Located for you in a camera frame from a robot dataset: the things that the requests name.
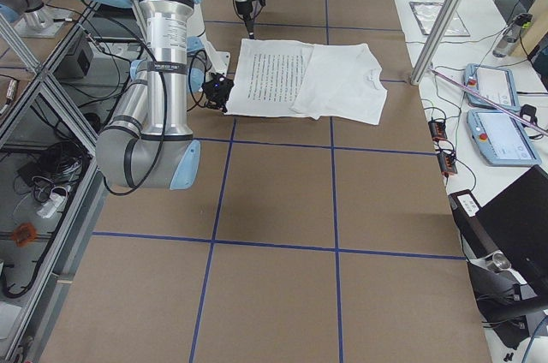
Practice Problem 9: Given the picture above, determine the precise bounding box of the orange black hub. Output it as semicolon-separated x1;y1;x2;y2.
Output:
428;119;448;141
437;151;458;177

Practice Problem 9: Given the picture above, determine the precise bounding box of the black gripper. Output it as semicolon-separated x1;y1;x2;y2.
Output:
233;0;266;39
202;73;234;113

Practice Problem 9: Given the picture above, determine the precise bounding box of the orange black hub lower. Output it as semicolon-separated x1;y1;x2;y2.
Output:
437;151;458;177

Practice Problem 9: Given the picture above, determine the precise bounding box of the white long-sleeve printed shirt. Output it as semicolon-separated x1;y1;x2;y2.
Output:
226;39;387;125

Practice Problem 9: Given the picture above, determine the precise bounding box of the black laptop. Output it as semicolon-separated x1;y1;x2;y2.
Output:
449;165;547;295

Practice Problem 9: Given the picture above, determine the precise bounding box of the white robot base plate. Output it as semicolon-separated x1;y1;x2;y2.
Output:
200;35;231;76

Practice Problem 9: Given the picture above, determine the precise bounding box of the white power strip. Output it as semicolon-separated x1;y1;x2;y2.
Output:
37;189;67;219

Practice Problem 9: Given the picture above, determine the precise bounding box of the lower blue teach pendant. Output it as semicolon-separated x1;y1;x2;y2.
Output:
467;109;542;167

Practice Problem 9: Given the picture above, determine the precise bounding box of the silver foil tray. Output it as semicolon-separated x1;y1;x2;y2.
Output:
409;1;470;37

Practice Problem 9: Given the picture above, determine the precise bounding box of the orange black hub upper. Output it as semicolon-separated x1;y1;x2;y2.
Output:
428;119;448;141

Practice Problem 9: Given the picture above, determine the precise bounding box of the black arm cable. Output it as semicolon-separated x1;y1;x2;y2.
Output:
55;0;215;198

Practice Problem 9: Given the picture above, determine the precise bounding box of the upper blue teach pendant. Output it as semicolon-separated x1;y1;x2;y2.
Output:
463;63;521;112

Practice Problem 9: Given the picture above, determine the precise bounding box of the grey aluminium post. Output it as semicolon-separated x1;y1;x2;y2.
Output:
410;0;461;86

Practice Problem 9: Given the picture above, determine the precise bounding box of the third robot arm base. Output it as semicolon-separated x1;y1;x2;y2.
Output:
1;0;73;38

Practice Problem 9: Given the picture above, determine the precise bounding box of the blue teach pendant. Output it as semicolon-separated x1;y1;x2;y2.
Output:
467;109;542;167
463;63;521;112

